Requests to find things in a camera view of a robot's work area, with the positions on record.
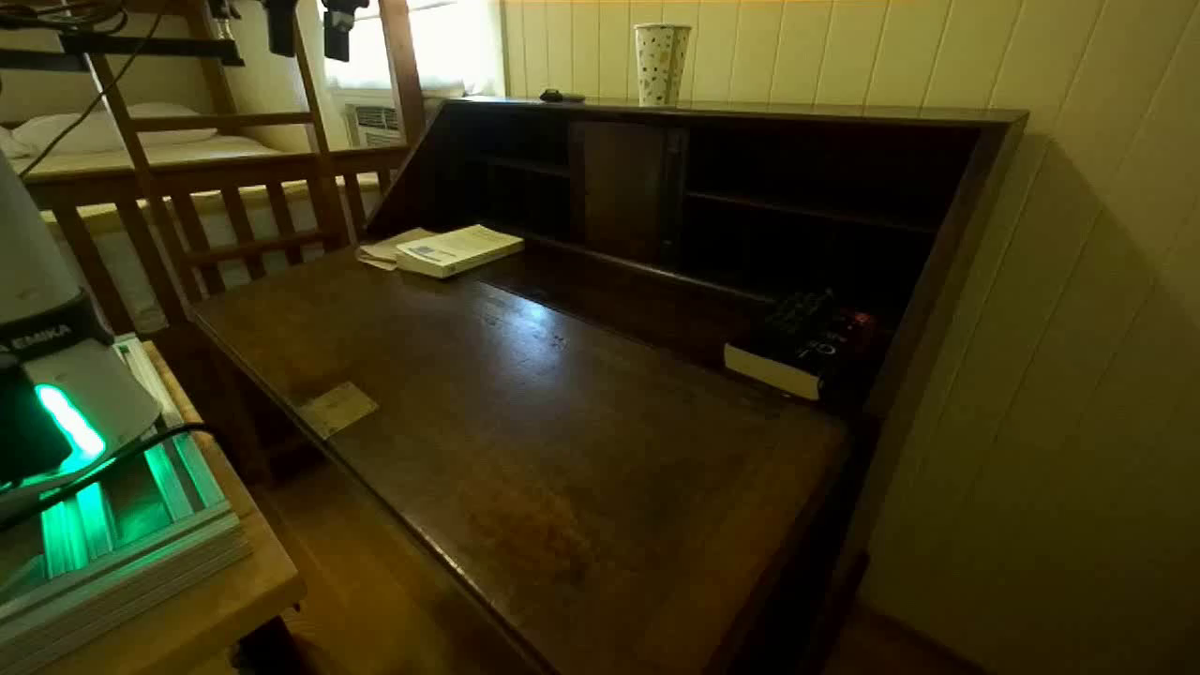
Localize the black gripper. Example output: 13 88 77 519
323 0 371 60

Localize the black sharpie marker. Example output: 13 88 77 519
540 91 586 106

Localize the white polka dot paper cup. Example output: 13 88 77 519
632 23 688 110

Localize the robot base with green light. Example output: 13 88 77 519
0 333 241 675

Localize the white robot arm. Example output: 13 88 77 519
0 0 351 330

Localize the brown paper envelope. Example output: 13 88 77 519
356 228 426 271

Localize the white paperback book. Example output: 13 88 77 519
396 225 526 279

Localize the white pillow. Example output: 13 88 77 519
0 110 215 156

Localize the small paper note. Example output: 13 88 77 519
300 381 378 438

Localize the dark wooden secretary desk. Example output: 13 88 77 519
190 103 1022 675

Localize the light wooden side table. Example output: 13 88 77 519
33 341 307 675

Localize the white wall air conditioner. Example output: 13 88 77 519
347 106 403 145

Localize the black base power cable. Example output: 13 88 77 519
0 421 217 519

